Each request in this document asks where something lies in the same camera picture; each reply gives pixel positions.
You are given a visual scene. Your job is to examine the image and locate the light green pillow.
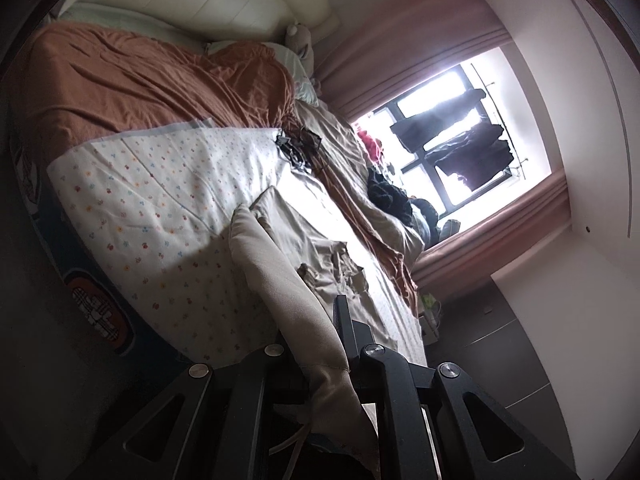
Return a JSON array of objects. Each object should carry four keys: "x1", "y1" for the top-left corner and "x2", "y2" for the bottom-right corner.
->
[{"x1": 207, "y1": 40, "x2": 321, "y2": 106}]

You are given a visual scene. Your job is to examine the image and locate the pink curtain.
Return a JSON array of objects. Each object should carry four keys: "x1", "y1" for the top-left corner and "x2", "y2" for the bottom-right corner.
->
[
  {"x1": 312, "y1": 0, "x2": 511, "y2": 121},
  {"x1": 412, "y1": 170, "x2": 571, "y2": 301}
]

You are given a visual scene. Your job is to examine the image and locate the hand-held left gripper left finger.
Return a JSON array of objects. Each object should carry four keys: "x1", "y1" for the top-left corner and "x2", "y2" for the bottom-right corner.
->
[{"x1": 65, "y1": 342, "x2": 311, "y2": 480}]

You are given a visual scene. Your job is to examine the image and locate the long dark hanging jacket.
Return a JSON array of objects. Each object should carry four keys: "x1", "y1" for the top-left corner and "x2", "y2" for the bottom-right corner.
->
[{"x1": 390, "y1": 89, "x2": 486, "y2": 151}]

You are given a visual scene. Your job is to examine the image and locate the white floral bed sheet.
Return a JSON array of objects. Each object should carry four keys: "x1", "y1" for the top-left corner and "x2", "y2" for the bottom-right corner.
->
[{"x1": 47, "y1": 125, "x2": 428, "y2": 368}]

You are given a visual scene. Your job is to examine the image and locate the grey pillow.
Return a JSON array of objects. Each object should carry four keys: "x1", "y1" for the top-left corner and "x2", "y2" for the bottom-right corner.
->
[{"x1": 437, "y1": 219, "x2": 463, "y2": 243}]

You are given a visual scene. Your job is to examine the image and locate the bundle of black cables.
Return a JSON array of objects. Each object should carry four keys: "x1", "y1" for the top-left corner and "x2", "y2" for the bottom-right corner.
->
[{"x1": 275, "y1": 125, "x2": 331, "y2": 171}]

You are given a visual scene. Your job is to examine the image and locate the beige jacket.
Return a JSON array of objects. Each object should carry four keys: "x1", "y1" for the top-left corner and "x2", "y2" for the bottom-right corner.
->
[{"x1": 229, "y1": 186, "x2": 401, "y2": 480}]

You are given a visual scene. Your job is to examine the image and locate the grey plush toy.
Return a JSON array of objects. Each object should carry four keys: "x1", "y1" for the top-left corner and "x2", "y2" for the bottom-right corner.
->
[{"x1": 285, "y1": 20, "x2": 316, "y2": 68}]

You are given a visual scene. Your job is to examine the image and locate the small black cloth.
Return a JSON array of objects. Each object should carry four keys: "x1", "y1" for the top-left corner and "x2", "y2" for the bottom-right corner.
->
[{"x1": 412, "y1": 197, "x2": 441, "y2": 241}]

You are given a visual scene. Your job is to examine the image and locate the white nightstand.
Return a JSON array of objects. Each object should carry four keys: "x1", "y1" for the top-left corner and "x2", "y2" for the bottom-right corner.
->
[{"x1": 420, "y1": 290, "x2": 446, "y2": 346}]

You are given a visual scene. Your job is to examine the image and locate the black garment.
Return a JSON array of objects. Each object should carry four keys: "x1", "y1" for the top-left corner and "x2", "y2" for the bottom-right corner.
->
[{"x1": 367, "y1": 167, "x2": 416, "y2": 226}]

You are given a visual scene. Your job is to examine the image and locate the pink red cloth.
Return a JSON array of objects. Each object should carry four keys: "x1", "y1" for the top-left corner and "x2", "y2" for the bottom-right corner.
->
[{"x1": 356, "y1": 127, "x2": 383, "y2": 161}]

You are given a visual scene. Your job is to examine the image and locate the thin clothes rod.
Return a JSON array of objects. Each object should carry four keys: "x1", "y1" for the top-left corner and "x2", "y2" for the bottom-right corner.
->
[{"x1": 470, "y1": 62, "x2": 526, "y2": 178}]

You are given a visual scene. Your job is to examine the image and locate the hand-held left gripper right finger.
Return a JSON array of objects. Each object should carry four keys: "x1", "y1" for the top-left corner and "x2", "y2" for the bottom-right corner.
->
[{"x1": 332, "y1": 295, "x2": 581, "y2": 480}]

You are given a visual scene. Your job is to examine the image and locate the dark hanging garment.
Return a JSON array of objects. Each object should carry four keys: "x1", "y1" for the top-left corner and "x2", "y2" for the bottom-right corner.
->
[
  {"x1": 432, "y1": 127, "x2": 503, "y2": 173},
  {"x1": 450, "y1": 147, "x2": 513, "y2": 193}
]

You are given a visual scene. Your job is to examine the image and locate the brown blanket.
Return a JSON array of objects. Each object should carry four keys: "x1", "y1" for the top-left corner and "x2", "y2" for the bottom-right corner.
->
[{"x1": 10, "y1": 20, "x2": 421, "y2": 311}]

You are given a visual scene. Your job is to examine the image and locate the dark framed window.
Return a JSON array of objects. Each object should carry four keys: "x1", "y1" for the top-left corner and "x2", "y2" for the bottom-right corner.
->
[{"x1": 350, "y1": 45, "x2": 553, "y2": 248}]

